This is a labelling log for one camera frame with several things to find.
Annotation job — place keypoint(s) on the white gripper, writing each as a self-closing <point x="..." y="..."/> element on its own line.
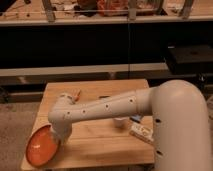
<point x="60" y="132"/>

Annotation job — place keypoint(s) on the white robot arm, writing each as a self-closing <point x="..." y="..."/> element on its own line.
<point x="181" y="128"/>

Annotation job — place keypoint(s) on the white packaged bottle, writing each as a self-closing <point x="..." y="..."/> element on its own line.
<point x="142" y="132"/>

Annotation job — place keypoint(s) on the orange clutter on shelf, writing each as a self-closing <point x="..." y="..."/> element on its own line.
<point x="112" y="7"/>

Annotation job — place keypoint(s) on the white plastic cup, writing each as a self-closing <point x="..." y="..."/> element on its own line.
<point x="120" y="122"/>

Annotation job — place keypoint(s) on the black equipment case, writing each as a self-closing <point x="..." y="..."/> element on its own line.
<point x="195" y="59"/>

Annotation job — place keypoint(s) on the orange toy carrot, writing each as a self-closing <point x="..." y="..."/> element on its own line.
<point x="77" y="96"/>

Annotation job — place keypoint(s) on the orange ceramic bowl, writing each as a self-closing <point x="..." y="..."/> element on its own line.
<point x="41" y="147"/>

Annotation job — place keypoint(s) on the long shelf bench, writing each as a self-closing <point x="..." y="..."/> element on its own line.
<point x="80" y="12"/>

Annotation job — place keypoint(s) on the small blue object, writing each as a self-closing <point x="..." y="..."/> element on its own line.
<point x="136" y="118"/>

